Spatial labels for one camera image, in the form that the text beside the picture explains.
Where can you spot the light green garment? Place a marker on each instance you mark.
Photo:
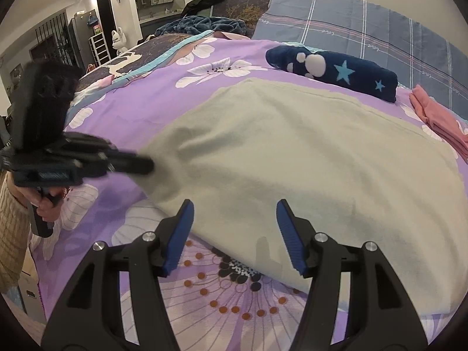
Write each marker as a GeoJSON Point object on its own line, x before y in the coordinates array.
{"type": "Point", "coordinates": [292, 153]}

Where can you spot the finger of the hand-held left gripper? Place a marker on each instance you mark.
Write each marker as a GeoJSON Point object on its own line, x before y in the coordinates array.
{"type": "Point", "coordinates": [128, 168]}
{"type": "Point", "coordinates": [120, 155]}

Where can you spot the grey plaid pillow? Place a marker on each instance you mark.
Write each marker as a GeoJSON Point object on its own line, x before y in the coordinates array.
{"type": "Point", "coordinates": [365, 25]}

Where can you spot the dark floral pillow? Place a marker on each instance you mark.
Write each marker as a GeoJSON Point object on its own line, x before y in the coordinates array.
{"type": "Point", "coordinates": [241, 11]}

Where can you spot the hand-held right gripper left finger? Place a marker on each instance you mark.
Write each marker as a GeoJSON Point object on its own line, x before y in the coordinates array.
{"type": "Point", "coordinates": [181, 234]}

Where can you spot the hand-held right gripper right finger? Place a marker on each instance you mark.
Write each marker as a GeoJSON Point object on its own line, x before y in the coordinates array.
{"type": "Point", "coordinates": [290, 237]}

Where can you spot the white shelf rack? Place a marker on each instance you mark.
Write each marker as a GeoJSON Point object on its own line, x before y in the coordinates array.
{"type": "Point", "coordinates": [99, 47]}

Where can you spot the black refrigerator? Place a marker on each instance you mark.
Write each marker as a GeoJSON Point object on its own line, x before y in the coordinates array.
{"type": "Point", "coordinates": [78, 33]}

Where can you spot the navy star print garment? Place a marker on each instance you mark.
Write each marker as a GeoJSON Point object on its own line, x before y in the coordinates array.
{"type": "Point", "coordinates": [365, 80]}

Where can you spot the pink garment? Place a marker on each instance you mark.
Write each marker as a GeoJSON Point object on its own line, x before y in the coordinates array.
{"type": "Point", "coordinates": [435, 117]}

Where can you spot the black door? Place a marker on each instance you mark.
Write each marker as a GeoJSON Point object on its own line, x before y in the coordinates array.
{"type": "Point", "coordinates": [106, 11]}

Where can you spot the black cloth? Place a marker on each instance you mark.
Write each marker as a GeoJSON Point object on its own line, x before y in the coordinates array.
{"type": "Point", "coordinates": [204, 2]}

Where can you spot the person's left hand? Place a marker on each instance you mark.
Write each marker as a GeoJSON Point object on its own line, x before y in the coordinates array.
{"type": "Point", "coordinates": [49, 208]}

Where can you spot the black window grille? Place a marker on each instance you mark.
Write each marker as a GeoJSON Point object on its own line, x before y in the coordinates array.
{"type": "Point", "coordinates": [51, 40]}

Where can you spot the white cat plush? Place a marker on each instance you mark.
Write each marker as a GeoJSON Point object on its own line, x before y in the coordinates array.
{"type": "Point", "coordinates": [119, 42]}

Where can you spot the white bedside cabinet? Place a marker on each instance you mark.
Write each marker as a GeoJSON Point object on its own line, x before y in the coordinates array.
{"type": "Point", "coordinates": [31, 289]}

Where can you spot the blue fleece blanket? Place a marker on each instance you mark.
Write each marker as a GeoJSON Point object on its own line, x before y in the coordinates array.
{"type": "Point", "coordinates": [197, 23]}

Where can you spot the purple floral bed sheet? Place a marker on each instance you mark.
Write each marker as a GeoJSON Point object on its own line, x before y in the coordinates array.
{"type": "Point", "coordinates": [139, 98]}

